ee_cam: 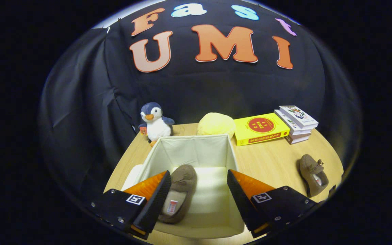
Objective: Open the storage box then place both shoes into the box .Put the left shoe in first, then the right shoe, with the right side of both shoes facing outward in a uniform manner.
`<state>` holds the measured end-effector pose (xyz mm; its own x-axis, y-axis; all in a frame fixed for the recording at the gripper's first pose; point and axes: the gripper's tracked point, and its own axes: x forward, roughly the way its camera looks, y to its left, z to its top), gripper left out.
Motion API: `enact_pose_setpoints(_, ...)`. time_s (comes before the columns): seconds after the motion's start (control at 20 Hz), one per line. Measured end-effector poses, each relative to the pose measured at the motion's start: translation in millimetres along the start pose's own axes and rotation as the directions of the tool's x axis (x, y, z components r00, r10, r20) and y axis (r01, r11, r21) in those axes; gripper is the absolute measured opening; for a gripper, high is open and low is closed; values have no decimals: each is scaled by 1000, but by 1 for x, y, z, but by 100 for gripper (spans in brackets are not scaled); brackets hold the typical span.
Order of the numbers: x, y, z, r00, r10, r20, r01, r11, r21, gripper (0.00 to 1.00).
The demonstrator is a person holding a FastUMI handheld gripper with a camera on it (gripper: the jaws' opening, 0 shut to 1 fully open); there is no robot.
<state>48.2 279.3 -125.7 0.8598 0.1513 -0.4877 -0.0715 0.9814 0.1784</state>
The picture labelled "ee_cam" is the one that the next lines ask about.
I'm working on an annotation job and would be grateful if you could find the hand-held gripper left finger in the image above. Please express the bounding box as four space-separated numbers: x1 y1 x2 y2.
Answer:
86 170 172 240

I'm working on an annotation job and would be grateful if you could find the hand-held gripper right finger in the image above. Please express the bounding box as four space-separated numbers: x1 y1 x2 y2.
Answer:
227 169 319 239

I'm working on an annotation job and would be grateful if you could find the brown shoe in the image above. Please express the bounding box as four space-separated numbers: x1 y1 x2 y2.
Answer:
158 164 197 224
300 154 329 198

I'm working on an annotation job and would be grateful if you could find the beige fabric storage box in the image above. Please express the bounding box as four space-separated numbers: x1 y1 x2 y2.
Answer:
121 134 245 239

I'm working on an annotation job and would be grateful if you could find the penguin plush toy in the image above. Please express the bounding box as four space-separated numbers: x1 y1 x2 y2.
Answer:
138 102 175 147

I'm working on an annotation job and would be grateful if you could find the yellow book with red circle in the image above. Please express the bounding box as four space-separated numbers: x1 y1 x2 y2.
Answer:
233 113 290 146

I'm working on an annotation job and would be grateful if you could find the yellow round plush cushion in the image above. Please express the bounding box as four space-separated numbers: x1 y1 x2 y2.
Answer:
197 113 236 138

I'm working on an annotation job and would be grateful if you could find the white book with green print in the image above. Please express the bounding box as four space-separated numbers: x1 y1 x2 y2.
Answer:
274 110 314 136

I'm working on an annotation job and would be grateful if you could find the white book with floral cover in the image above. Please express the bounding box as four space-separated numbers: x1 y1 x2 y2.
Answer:
279 105 319 129

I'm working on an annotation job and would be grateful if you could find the black backdrop cloth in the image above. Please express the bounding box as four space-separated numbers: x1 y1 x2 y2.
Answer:
39 0 363 205

